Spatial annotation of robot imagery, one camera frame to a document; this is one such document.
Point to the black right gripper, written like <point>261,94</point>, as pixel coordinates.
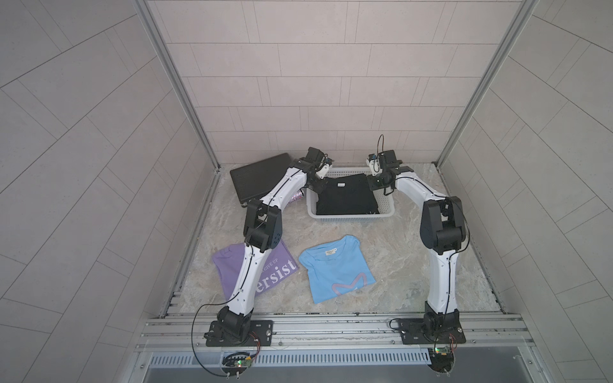
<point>378,179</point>

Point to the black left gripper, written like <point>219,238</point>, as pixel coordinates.
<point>315,177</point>

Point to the white plastic laundry basket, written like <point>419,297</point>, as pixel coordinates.
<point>385,204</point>

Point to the black t-shirt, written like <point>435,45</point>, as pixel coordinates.
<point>351,193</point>

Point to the purple Persist t-shirt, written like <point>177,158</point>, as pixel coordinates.
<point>280,264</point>

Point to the light blue t-shirt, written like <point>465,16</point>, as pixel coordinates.
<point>336,268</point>

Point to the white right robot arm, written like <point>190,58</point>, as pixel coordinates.
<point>442,231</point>

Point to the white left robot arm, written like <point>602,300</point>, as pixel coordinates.
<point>263,231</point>

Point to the purple glitter cylinder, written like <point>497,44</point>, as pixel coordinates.
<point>298,195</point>

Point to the black briefcase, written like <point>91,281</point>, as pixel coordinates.
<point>254,181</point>

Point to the right circuit board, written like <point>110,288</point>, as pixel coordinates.
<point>442,360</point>

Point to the circuit board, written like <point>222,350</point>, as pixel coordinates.
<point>442,360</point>
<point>234,365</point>

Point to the aluminium corner profile right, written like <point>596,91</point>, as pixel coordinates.
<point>516,26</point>

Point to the aluminium corner profile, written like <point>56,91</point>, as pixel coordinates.
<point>516,26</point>
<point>145,14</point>

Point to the left circuit board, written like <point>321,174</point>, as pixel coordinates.
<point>234,365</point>

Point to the aluminium corner profile left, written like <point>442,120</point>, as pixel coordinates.
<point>145,14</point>

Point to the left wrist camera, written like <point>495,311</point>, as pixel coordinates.
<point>324,168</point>

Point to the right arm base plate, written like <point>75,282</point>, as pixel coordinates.
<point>444,330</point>

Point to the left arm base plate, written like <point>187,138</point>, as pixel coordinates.
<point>250,333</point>

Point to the aluminium front rail frame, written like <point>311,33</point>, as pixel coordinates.
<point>493,341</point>

